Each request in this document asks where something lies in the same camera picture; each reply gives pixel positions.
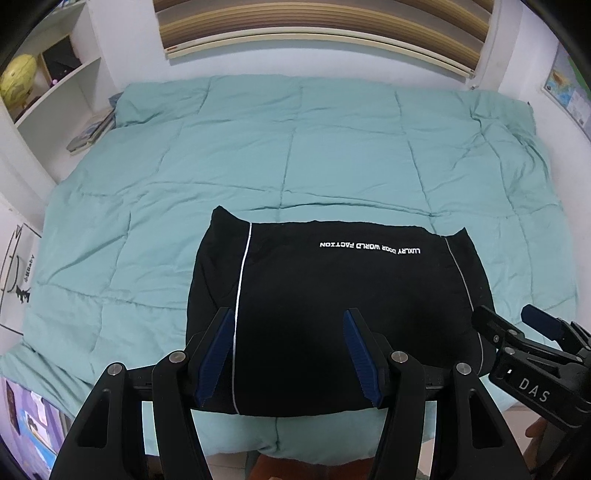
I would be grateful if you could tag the black picture frame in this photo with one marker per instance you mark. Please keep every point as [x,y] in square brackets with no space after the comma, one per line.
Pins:
[57,57]

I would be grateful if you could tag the white bookshelf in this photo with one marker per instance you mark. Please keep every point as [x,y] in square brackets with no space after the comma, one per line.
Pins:
[87,83]

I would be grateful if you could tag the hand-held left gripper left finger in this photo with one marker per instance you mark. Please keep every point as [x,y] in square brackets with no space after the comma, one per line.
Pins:
[214,355]

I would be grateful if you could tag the wooden bed frame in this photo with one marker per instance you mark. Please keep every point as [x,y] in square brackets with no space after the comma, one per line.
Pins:
[277,470]

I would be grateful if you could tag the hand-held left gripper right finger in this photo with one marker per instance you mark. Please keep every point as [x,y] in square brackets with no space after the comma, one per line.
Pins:
[362,360]

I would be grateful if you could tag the teal quilted blanket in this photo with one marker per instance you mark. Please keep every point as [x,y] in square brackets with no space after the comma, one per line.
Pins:
[231,152]

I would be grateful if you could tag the striped window blind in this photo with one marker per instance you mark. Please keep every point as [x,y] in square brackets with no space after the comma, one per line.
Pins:
[323,23]

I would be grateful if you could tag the white poster black drawing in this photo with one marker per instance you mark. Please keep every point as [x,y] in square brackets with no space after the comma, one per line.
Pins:
[21,258]

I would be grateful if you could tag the purple printed sheet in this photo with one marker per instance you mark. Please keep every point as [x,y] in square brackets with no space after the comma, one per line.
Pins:
[32,415]

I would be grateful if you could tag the person's right hand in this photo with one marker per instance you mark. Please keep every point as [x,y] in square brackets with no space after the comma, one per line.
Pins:
[535,436]

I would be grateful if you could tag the wall map poster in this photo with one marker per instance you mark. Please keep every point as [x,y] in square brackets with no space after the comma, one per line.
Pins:
[568,83]

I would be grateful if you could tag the black jacket with reflective stripes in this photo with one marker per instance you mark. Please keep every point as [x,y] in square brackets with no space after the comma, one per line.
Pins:
[323,300]

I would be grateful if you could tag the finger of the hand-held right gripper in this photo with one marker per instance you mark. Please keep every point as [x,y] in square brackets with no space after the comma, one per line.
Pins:
[494,327]
[542,319]

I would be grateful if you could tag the yellow globe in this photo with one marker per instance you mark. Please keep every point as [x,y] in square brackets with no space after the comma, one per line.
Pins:
[18,78]

